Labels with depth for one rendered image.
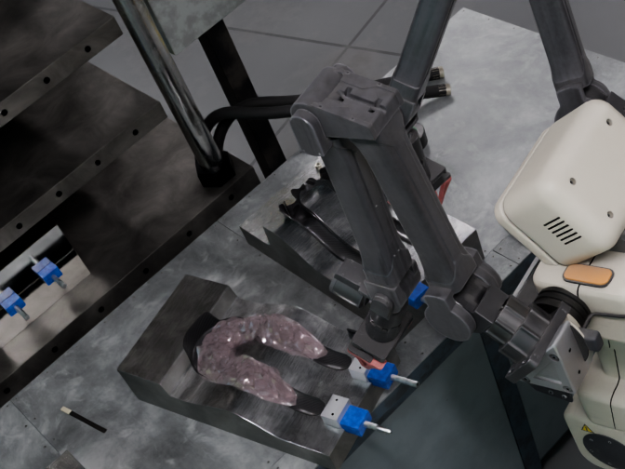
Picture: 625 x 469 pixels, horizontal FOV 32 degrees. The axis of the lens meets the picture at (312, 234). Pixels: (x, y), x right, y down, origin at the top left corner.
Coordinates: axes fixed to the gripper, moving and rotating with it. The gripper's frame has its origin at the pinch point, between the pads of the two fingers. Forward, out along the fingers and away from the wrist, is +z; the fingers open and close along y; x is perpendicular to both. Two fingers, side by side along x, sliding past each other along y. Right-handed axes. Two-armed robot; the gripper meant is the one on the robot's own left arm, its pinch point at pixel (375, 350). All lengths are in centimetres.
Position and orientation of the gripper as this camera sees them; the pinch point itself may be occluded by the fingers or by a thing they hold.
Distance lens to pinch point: 192.7
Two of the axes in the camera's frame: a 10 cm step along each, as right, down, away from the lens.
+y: -5.2, 7.2, -4.7
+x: 8.5, 4.8, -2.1
